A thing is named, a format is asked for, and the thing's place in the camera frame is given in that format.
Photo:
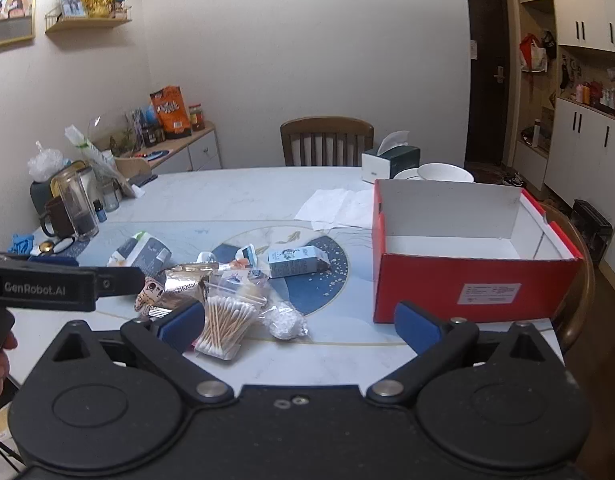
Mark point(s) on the pair of sneakers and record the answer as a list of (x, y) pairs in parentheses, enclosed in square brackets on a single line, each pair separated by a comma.
[(513, 178)]

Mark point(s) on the cotton swabs zip bag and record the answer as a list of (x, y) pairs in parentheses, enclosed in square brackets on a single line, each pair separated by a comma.
[(227, 325)]

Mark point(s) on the clear wrapped package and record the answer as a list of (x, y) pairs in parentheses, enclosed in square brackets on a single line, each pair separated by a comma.
[(100, 160)]

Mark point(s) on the black plastic crate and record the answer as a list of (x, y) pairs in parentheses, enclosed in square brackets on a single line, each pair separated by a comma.
[(592, 230)]

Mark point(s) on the small blue white sachet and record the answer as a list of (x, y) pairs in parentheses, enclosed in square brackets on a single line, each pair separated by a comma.
[(247, 255)]

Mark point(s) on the small teal carton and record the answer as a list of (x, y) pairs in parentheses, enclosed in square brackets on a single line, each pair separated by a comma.
[(295, 262)]

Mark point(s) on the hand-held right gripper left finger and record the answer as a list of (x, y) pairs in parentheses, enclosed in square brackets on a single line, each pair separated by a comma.
[(182, 322)]

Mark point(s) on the small blue bottle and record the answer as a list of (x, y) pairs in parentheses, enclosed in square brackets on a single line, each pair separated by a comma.
[(100, 212)]

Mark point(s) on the white paper tissues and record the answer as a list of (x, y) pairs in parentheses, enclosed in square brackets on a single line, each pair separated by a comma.
[(337, 207)]

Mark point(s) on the dark wooden door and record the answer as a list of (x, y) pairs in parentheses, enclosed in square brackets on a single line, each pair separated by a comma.
[(485, 70)]

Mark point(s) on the white plastic bag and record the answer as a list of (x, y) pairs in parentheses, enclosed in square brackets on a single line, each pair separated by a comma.
[(285, 324)]

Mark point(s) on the red hanging bag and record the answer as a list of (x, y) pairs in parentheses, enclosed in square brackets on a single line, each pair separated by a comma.
[(532, 52)]

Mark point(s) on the wooden curved-back chair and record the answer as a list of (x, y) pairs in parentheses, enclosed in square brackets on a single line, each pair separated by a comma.
[(575, 280)]

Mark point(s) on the small photo frame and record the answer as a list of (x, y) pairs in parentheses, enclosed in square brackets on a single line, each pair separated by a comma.
[(71, 2)]

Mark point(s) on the gold foil snack packet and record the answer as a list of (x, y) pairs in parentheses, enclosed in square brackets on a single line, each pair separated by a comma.
[(185, 285)]

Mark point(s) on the clear crumpled plastic bag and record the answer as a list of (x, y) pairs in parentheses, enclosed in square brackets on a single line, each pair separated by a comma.
[(45, 162)]

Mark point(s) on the white wooden sideboard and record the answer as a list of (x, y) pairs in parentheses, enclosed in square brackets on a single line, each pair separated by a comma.
[(197, 152)]

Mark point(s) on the glass jar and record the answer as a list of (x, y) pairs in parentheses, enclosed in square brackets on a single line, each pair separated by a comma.
[(77, 205)]

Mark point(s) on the dark green tissue box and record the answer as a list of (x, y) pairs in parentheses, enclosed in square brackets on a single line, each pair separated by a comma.
[(395, 162)]

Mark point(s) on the red jar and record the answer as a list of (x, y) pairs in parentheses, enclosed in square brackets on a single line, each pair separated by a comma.
[(197, 119)]

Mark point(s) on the wooden wall shelf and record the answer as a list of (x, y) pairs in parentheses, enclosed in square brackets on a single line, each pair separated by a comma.
[(87, 24)]

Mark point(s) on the orange snack bag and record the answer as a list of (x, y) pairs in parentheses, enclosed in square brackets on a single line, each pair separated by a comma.
[(171, 112)]

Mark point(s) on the wooden slatted chair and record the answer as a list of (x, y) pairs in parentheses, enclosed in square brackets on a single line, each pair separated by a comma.
[(327, 142)]

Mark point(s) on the white bowl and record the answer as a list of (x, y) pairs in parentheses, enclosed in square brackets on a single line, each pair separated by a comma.
[(445, 172)]

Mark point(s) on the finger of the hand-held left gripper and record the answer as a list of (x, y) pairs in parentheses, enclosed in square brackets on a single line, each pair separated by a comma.
[(117, 282)]

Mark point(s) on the red cardboard box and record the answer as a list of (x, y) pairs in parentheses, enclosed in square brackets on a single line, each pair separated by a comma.
[(437, 285)]

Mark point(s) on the blue cloth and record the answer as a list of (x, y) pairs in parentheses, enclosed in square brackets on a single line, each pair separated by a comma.
[(21, 244)]

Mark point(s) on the brown mug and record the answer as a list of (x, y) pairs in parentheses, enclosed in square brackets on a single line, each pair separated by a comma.
[(57, 217)]

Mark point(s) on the white wall cabinets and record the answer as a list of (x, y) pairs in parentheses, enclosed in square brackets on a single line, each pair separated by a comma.
[(587, 10)]

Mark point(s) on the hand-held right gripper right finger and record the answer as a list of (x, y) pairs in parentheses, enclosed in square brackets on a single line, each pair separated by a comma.
[(412, 327)]

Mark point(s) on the dark blue white pouch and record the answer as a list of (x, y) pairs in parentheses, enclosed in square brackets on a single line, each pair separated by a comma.
[(142, 252)]

